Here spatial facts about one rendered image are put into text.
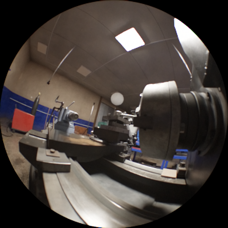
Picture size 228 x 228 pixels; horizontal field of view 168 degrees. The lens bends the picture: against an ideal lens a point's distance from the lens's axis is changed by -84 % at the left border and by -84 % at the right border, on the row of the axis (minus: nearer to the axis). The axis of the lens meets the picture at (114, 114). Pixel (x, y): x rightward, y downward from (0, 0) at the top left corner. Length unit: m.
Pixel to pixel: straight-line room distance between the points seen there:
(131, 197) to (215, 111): 0.43
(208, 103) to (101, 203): 0.35
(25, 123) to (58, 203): 3.13
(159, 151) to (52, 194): 0.28
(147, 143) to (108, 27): 2.52
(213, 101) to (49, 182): 0.46
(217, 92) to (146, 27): 2.30
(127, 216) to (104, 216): 0.05
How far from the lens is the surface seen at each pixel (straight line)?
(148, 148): 0.19
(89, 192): 0.27
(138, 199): 0.44
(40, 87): 4.88
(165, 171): 0.48
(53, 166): 0.31
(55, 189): 0.27
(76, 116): 0.83
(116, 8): 2.41
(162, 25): 2.47
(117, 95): 4.42
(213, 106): 0.22
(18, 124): 3.29
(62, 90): 4.87
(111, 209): 0.23
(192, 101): 0.22
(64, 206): 0.23
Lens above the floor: 1.03
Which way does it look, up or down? 13 degrees up
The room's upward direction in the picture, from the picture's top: 12 degrees clockwise
